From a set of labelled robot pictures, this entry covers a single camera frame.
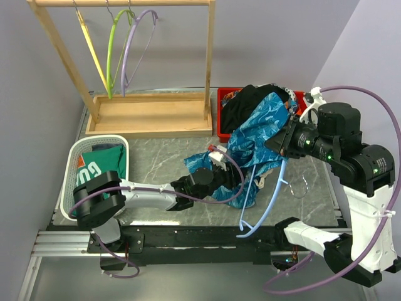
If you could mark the light blue hanger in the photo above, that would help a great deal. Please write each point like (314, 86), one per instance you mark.
(247, 229)

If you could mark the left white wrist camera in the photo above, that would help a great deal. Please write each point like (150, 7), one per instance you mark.
(217, 158)

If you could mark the green shirt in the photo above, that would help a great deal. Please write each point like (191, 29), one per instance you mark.
(92, 164)

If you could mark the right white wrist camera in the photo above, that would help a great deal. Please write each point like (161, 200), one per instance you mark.
(314, 100)

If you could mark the white laundry basket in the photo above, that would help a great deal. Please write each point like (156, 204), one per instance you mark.
(79, 147)

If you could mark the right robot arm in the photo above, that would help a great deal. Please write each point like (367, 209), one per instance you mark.
(367, 174)

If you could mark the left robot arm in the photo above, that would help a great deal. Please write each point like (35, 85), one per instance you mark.
(101, 198)

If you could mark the yellow hanger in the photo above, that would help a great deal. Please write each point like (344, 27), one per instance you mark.
(90, 45)

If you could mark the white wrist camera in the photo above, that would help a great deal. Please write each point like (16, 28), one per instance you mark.
(314, 100)
(217, 158)

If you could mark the green hanger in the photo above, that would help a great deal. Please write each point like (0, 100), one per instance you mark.
(111, 79)

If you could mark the blue patterned shorts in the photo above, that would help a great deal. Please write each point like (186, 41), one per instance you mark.
(246, 145)

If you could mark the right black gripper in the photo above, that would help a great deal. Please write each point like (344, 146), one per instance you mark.
(282, 142)

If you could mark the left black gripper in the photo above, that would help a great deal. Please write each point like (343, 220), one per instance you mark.
(232, 176)

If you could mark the wooden clothes rack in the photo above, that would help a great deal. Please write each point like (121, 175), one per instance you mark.
(138, 115)

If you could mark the black base frame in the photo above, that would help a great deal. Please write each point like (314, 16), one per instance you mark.
(159, 245)

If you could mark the black garment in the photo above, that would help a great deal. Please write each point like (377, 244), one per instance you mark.
(231, 121)

